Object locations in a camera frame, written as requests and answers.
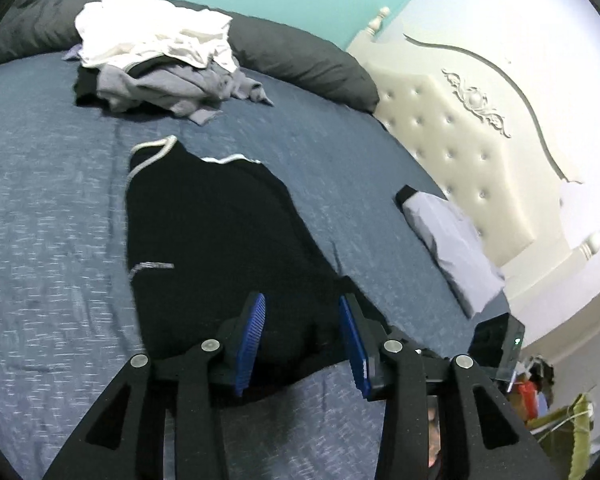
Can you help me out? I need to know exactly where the cream tufted headboard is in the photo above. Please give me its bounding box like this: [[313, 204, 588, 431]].
[[346, 6, 600, 311]]

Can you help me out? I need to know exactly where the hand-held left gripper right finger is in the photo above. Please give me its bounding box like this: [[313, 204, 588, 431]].
[[337, 294, 563, 480]]

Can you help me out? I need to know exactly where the bed with blue sheet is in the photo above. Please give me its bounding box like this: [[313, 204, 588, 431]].
[[0, 50, 511, 480]]

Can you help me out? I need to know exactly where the black sweater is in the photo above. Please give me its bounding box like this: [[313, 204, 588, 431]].
[[125, 135, 396, 406]]

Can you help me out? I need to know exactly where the yellow-green cloth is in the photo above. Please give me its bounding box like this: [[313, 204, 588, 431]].
[[537, 392, 596, 480]]

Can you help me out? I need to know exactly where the white garment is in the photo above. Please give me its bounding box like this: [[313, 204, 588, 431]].
[[74, 0, 240, 73]]

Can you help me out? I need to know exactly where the red cloth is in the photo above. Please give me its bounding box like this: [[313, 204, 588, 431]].
[[512, 380, 541, 413]]

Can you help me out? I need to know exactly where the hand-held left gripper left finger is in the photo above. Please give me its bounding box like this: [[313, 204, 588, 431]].
[[42, 291, 268, 480]]

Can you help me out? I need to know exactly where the grey garment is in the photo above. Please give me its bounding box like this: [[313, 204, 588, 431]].
[[96, 62, 275, 126]]

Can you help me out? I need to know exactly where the folded lavender garment black cuff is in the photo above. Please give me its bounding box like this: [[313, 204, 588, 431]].
[[395, 185, 506, 318]]

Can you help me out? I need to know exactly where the dark grey duvet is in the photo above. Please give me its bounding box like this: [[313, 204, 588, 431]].
[[0, 0, 379, 113]]

